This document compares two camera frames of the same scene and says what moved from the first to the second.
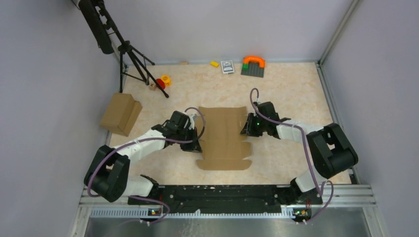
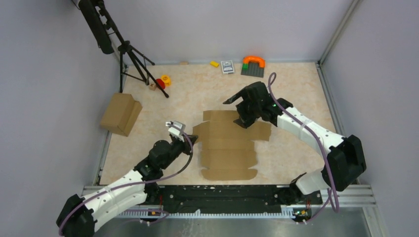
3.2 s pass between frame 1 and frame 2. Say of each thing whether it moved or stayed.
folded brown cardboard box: stayed
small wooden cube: stayed
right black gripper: moved
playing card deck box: stayed
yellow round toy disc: stayed
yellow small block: stayed
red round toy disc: stayed
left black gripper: moved
